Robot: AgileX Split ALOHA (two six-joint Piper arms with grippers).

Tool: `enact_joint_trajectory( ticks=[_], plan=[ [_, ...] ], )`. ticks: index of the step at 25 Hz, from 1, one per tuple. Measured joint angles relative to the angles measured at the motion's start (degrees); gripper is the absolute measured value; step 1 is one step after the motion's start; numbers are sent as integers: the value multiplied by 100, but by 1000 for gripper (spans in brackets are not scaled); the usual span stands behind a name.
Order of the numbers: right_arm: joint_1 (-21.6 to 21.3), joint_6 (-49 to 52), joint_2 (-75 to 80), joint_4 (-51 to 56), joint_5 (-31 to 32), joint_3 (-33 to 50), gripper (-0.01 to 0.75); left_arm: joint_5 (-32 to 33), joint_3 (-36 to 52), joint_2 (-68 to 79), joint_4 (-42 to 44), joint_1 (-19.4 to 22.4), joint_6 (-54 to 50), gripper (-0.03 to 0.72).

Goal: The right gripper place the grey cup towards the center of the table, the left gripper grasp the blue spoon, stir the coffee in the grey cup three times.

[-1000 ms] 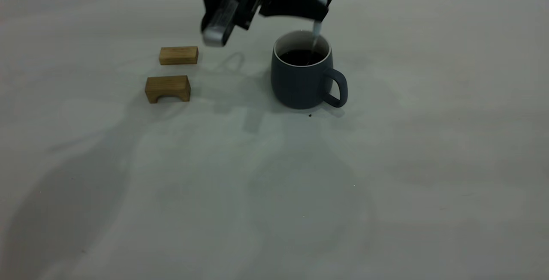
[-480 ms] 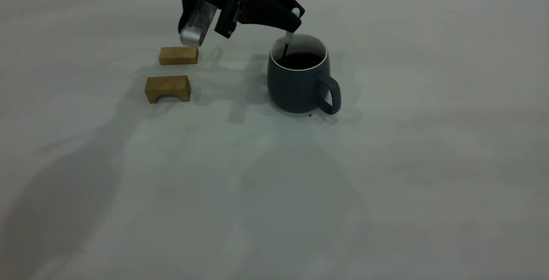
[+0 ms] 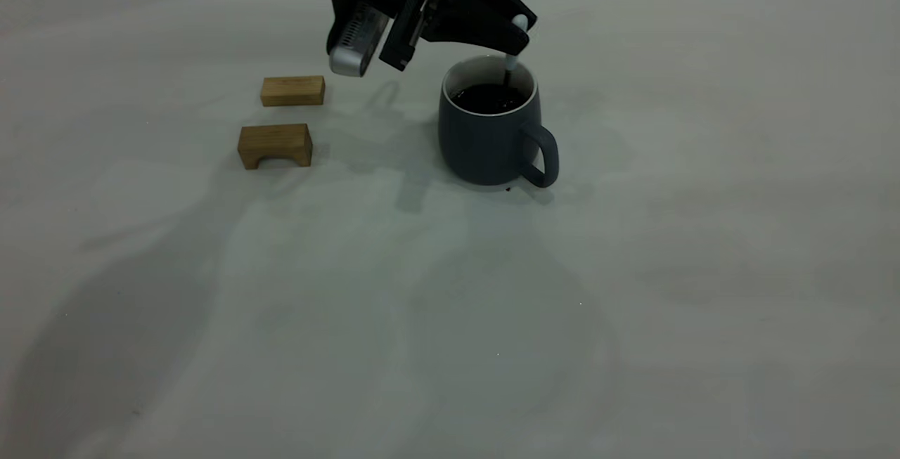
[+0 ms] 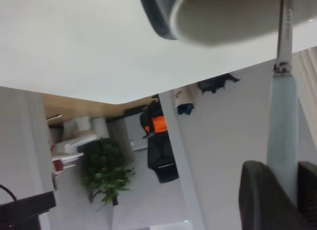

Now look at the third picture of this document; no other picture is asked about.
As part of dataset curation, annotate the dark grey ceramic mug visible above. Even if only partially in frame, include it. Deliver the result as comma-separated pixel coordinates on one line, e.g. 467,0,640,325
438,56,560,188

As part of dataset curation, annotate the arched wooden block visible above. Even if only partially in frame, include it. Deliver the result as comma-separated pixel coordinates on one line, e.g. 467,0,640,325
238,123,314,170

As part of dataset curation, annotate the spoon with pale blue handle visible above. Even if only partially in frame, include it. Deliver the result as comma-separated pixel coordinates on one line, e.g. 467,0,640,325
502,14,529,89

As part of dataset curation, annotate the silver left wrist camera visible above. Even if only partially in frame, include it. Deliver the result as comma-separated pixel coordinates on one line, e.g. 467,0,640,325
328,1,392,78

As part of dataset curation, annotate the dark coffee liquid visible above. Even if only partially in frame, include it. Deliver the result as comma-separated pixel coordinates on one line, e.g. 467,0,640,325
452,83,528,115

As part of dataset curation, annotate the rectangular wooden block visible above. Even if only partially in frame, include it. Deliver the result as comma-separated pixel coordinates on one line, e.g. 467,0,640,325
261,76,326,108

